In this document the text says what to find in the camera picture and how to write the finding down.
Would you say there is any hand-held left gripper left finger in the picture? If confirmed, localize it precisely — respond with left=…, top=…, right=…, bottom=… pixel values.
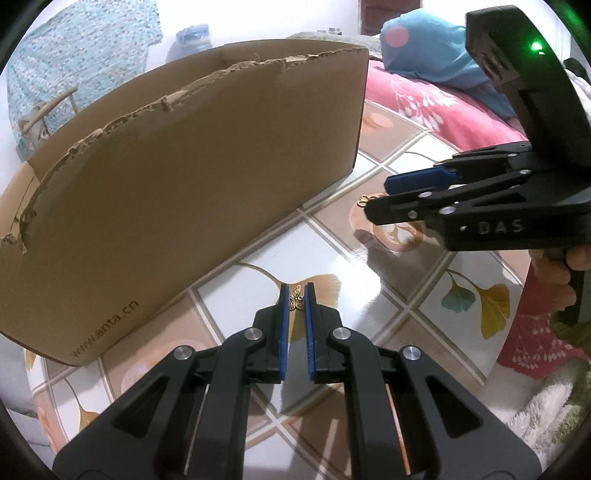
left=53, top=284, right=291, bottom=480

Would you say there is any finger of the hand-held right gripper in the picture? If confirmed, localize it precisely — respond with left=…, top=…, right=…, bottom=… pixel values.
left=365, top=168, right=536, bottom=227
left=385, top=142, right=535, bottom=195

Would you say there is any grey blanket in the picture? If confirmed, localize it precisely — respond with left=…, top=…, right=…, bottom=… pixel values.
left=285, top=31, right=385, bottom=60

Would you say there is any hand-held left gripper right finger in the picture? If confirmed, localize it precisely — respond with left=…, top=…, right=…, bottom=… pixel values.
left=305, top=282, right=542, bottom=480

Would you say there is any blue pillow with pink dot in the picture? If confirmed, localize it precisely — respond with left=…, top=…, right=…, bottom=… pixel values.
left=380, top=8, right=519, bottom=120

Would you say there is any brown wooden door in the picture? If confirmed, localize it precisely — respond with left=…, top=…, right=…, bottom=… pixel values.
left=359, top=0, right=424, bottom=37

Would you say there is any large water bottle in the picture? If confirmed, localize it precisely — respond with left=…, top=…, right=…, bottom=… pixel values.
left=172, top=25, right=214, bottom=63

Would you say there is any brown cardboard box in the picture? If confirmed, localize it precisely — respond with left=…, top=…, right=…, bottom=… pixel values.
left=0, top=38, right=370, bottom=367

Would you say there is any white fluffy towel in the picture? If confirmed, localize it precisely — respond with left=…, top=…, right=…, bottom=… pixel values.
left=501, top=367, right=585, bottom=446

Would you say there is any person's right hand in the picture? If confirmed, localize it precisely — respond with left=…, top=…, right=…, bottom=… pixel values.
left=531, top=244, right=591, bottom=320

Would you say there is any wooden chair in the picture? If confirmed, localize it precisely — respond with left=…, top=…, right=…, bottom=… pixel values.
left=17, top=87, right=80, bottom=155

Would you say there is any green shaggy rug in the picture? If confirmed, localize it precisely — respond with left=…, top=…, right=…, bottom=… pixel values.
left=549, top=316, right=591, bottom=444

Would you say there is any pink floral blanket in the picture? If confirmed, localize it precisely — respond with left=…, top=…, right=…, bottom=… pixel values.
left=364, top=59, right=585, bottom=381

